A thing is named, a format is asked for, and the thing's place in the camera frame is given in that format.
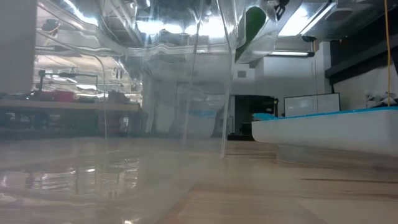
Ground green bandage roll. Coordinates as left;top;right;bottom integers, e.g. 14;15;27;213
235;6;267;62

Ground clear plastic bag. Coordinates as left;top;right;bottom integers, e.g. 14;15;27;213
232;2;280;65

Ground blue white pill organizer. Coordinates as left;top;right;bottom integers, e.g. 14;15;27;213
251;106;398;157

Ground clear plastic container lid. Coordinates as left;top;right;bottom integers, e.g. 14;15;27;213
275;143;398;171

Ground clear plastic storage container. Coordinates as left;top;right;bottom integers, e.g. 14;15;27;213
0;0;248;224

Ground long ceiling lamp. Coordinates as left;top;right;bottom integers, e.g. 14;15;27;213
266;50;315;58

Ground black equipment rack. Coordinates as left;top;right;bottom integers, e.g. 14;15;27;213
228;94;280;141

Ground white crumpled bag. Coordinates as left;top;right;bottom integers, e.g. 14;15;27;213
363;89;398;109

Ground black metal stand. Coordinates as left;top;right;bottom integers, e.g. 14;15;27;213
37;69;100;95

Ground red toolbox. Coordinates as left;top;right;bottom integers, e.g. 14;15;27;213
52;90;77;103

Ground long wooden workbench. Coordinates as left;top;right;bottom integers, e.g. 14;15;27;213
0;98;141;113

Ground white paper label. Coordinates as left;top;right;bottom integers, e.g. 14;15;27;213
0;0;39;95

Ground white board with black frame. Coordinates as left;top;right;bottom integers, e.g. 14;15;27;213
283;92;341;118

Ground yellow black cable reel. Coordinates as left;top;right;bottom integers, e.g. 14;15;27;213
41;19;62;43

